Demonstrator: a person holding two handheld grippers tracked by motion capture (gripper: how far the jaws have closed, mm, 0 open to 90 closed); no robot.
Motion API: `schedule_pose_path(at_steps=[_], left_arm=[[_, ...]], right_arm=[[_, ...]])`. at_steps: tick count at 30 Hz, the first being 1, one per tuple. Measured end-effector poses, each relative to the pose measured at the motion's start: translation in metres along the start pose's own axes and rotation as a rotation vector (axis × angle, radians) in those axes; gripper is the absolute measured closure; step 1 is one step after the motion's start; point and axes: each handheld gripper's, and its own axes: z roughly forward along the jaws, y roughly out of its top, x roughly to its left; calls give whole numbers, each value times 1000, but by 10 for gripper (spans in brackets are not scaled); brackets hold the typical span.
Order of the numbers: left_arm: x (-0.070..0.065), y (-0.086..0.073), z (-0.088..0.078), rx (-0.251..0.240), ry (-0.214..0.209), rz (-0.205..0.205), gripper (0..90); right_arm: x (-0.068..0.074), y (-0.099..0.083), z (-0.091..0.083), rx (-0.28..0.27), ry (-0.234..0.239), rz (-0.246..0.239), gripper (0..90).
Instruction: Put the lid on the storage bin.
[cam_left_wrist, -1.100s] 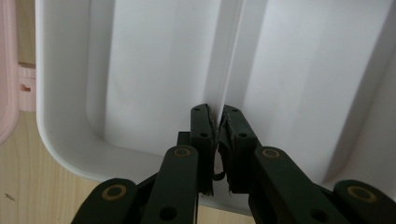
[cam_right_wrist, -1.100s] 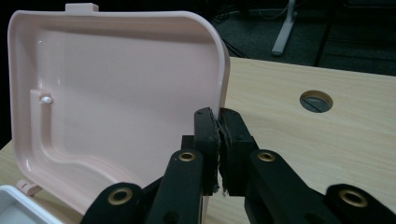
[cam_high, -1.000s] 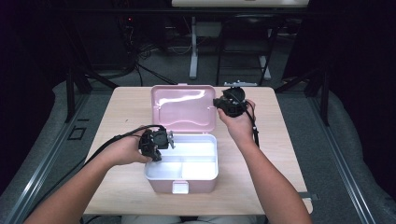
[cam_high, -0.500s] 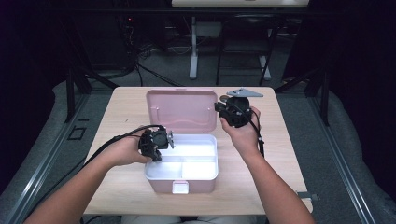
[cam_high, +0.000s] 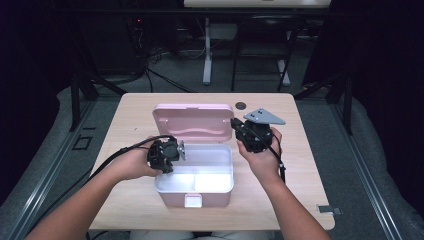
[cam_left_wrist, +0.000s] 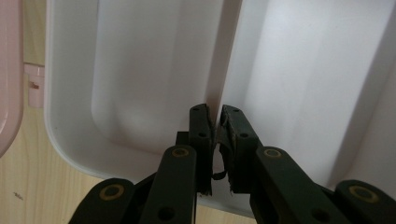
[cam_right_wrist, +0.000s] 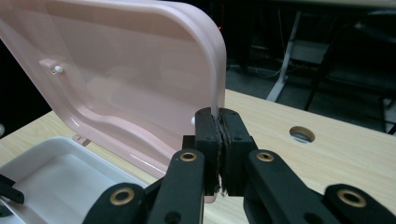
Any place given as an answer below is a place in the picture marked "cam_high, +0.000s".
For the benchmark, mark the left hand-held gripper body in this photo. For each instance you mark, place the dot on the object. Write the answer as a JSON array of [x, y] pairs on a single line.
[[163, 155]]

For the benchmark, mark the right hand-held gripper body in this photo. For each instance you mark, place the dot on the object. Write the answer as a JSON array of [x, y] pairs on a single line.
[[256, 136]]

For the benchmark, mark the white divided tray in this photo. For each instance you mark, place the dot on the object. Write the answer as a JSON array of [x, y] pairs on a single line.
[[206, 160]]

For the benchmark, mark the pink storage box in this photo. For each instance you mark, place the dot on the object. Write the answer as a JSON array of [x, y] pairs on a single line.
[[193, 121]]

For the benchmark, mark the person's right hand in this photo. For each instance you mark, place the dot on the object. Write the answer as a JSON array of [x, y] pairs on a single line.
[[263, 163]]

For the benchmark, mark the person's left hand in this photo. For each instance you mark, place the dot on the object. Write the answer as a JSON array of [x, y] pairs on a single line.
[[133, 165]]

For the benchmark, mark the round table grommet hole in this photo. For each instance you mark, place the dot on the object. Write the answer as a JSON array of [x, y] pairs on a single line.
[[240, 105]]

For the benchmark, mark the white background desk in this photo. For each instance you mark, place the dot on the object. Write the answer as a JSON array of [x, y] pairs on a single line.
[[207, 50]]

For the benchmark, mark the person's light trousers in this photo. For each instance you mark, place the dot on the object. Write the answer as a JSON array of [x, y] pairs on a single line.
[[200, 236]]

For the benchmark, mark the black metal stand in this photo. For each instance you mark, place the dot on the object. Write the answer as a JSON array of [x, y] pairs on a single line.
[[75, 100], [348, 103]]

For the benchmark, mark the dark computer with red light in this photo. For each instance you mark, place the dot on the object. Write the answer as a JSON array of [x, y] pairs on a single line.
[[146, 36]]

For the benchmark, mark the black metal chair frame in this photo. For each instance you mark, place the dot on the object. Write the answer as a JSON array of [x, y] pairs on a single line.
[[283, 66]]

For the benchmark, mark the grey metal table bracket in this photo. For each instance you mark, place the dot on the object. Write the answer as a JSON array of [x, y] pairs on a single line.
[[328, 209]]

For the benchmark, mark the aluminium floor rail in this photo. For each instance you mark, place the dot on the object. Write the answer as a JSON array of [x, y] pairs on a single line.
[[366, 173], [50, 180]]

